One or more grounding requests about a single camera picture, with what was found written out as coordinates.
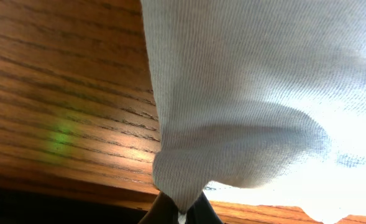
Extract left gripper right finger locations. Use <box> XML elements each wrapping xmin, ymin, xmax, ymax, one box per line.
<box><xmin>186</xmin><ymin>192</ymin><xmax>224</xmax><ymax>224</ymax></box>

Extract light blue printed t-shirt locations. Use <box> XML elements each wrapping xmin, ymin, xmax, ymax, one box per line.
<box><xmin>142</xmin><ymin>0</ymin><xmax>366</xmax><ymax>223</ymax></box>

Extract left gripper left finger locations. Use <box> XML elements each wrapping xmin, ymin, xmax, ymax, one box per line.
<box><xmin>138</xmin><ymin>192</ymin><xmax>179</xmax><ymax>224</ymax></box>

